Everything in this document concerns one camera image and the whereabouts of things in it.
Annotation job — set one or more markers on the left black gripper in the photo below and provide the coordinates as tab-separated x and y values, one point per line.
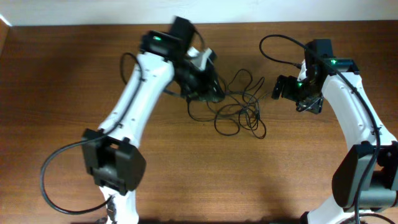
205	88

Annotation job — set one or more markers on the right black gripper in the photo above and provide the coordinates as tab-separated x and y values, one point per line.
280	87

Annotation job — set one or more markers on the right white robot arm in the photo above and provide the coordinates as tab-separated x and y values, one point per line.
365	183

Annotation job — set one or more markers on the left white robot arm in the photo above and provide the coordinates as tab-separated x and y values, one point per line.
111	152

